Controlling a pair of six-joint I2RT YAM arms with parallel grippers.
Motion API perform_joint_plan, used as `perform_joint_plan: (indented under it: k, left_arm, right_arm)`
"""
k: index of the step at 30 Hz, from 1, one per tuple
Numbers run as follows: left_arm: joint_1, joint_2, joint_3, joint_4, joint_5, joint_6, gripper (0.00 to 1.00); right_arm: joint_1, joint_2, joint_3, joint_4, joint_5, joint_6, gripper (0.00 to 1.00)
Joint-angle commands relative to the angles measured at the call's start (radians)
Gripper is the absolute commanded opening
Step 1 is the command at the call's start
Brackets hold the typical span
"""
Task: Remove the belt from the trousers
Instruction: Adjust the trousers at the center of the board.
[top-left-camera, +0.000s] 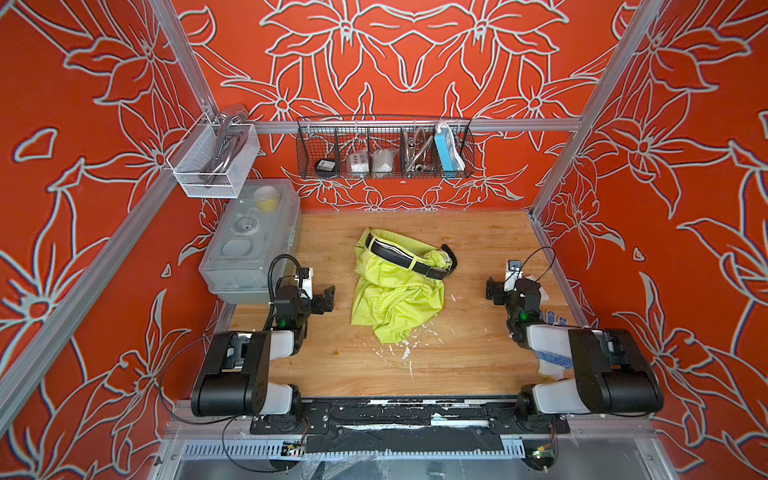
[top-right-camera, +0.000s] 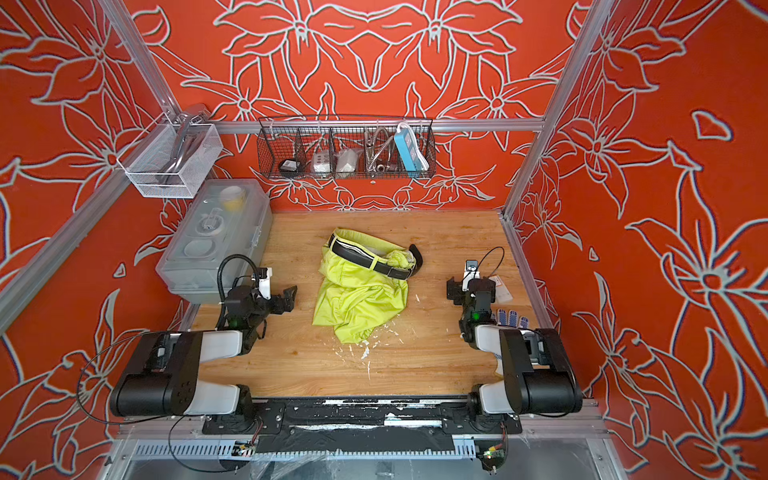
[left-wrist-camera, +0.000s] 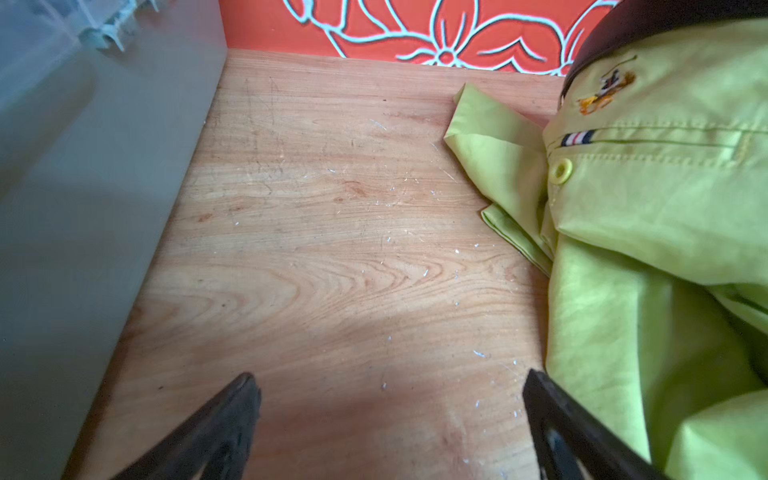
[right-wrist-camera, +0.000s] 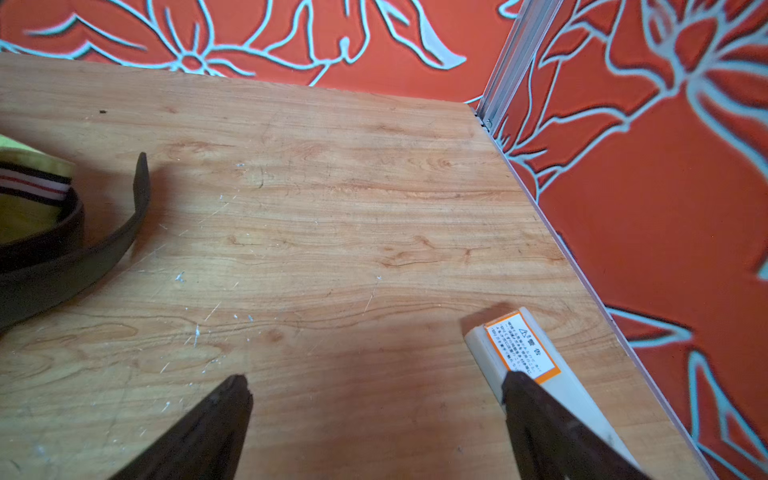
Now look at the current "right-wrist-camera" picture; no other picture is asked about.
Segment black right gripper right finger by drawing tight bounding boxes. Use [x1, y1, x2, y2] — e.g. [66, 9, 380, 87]
[502, 371, 647, 479]

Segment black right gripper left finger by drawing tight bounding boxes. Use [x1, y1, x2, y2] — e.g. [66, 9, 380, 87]
[112, 375, 253, 479]

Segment lime green trousers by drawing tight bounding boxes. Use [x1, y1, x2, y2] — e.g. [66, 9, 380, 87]
[0, 136, 75, 244]

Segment white labelled box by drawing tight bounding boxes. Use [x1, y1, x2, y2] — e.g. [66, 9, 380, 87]
[464, 307, 638, 466]

